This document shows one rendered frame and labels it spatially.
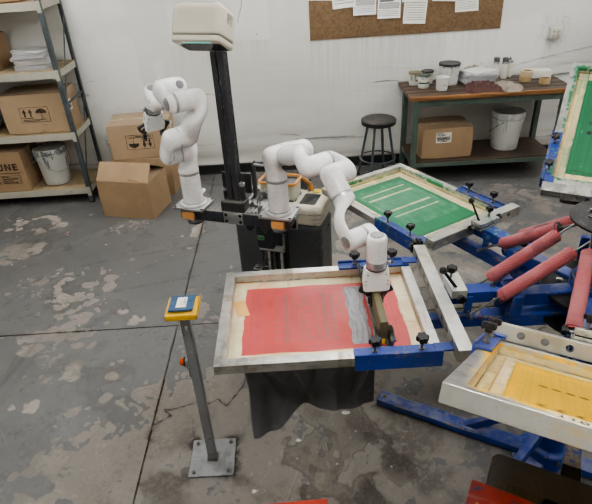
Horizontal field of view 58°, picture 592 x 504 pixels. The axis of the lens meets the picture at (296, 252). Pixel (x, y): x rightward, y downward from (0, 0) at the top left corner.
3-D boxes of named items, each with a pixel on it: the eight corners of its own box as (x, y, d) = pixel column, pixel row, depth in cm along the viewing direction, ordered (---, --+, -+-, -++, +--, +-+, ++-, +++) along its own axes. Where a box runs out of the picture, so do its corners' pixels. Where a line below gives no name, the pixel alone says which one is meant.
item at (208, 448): (188, 478, 259) (149, 323, 209) (194, 441, 277) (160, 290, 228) (233, 475, 259) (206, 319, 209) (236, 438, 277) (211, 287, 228)
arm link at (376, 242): (348, 226, 196) (368, 218, 201) (348, 250, 202) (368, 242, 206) (376, 241, 185) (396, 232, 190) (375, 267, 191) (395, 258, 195)
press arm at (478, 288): (447, 304, 204) (448, 294, 201) (442, 295, 209) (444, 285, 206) (492, 302, 204) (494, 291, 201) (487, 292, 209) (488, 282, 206)
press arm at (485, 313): (276, 341, 211) (275, 329, 208) (276, 331, 216) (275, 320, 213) (590, 322, 211) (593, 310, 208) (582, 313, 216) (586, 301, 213)
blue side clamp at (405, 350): (355, 371, 183) (355, 356, 180) (353, 361, 187) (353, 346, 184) (442, 366, 183) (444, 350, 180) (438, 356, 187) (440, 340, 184)
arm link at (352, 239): (345, 196, 206) (371, 244, 202) (318, 206, 200) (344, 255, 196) (355, 186, 198) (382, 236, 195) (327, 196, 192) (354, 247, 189)
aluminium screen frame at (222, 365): (214, 375, 183) (212, 367, 182) (227, 279, 233) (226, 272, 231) (443, 361, 183) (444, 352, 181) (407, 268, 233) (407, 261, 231)
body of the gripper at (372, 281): (388, 257, 200) (387, 282, 205) (361, 259, 200) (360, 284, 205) (392, 268, 193) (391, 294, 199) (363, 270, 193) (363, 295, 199)
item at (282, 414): (257, 440, 211) (246, 360, 189) (257, 433, 214) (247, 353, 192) (373, 433, 211) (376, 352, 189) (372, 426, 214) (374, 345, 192)
